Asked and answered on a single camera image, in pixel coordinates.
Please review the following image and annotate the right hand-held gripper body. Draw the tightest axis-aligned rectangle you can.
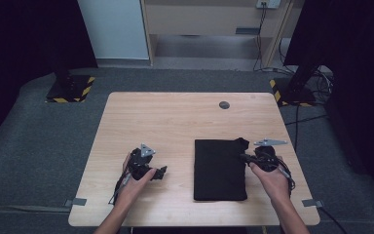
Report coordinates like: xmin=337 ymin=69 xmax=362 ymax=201
xmin=252 ymin=138 xmax=288 ymax=173

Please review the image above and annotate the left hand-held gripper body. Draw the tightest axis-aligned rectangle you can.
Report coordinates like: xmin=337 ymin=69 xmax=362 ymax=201
xmin=128 ymin=143 xmax=157 ymax=181

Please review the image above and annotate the black long-sleeve shirt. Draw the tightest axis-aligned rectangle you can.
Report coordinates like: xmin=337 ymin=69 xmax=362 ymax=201
xmin=193 ymin=136 xmax=250 ymax=202

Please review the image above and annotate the person's right hand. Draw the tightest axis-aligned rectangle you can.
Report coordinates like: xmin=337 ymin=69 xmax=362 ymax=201
xmin=248 ymin=156 xmax=291 ymax=206

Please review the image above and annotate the person's left hand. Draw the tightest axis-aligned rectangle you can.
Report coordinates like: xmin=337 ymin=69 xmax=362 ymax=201
xmin=115 ymin=153 xmax=158 ymax=209

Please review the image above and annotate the grey tape strip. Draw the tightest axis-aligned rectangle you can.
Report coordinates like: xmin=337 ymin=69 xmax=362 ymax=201
xmin=63 ymin=197 xmax=88 ymax=208
xmin=301 ymin=198 xmax=325 ymax=209

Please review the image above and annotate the black stand with striped base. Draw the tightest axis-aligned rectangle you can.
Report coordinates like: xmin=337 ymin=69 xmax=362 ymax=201
xmin=269 ymin=61 xmax=322 ymax=107
xmin=45 ymin=61 xmax=96 ymax=104

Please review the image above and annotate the black curtain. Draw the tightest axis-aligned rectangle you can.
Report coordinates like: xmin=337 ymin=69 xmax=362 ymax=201
xmin=283 ymin=0 xmax=374 ymax=206
xmin=0 ymin=0 xmax=99 ymax=147

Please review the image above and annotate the white panel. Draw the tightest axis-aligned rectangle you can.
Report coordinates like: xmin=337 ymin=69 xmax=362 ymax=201
xmin=77 ymin=0 xmax=150 ymax=60

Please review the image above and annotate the white power strip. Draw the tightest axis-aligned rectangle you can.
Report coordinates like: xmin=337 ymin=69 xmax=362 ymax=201
xmin=255 ymin=0 xmax=282 ymax=10

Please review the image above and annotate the left hand-held gripper cable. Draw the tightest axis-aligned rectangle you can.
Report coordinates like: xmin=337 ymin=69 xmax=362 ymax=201
xmin=107 ymin=160 xmax=133 ymax=207

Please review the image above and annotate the hand-held gripper cable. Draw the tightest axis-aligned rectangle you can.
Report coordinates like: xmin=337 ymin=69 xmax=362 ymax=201
xmin=271 ymin=150 xmax=349 ymax=234
xmin=107 ymin=160 xmax=133 ymax=207

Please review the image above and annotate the right hand-held gripper cable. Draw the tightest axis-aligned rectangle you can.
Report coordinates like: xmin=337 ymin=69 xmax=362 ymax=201
xmin=271 ymin=150 xmax=349 ymax=234

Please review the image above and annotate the black floor cable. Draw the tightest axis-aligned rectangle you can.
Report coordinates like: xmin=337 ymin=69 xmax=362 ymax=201
xmin=283 ymin=104 xmax=329 ymax=153

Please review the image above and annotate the bundle of black floor cables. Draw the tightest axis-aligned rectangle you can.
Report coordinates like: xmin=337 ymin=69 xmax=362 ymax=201
xmin=262 ymin=38 xmax=336 ymax=107

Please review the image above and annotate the black hanging power cable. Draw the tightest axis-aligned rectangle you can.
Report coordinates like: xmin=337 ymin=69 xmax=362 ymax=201
xmin=252 ymin=3 xmax=269 ymax=72

